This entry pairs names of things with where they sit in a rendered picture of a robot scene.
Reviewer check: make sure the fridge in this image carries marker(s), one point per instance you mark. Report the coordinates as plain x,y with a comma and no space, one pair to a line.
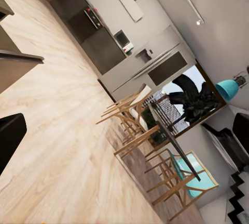
157,63

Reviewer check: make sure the breakfast table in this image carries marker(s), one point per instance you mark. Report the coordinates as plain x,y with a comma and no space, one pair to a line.
161,125

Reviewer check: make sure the oven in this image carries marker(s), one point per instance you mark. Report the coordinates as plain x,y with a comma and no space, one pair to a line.
86,23

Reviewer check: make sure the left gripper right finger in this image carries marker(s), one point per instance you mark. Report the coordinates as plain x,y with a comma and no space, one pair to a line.
241,129

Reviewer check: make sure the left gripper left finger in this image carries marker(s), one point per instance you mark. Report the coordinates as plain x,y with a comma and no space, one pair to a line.
12,130

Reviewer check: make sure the cabinet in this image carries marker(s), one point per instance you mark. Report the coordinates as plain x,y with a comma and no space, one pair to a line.
13,63

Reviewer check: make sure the room light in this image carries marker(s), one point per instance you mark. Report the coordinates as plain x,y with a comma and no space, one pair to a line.
229,88

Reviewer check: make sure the microwave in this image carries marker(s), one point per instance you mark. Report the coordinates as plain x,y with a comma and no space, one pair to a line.
123,41

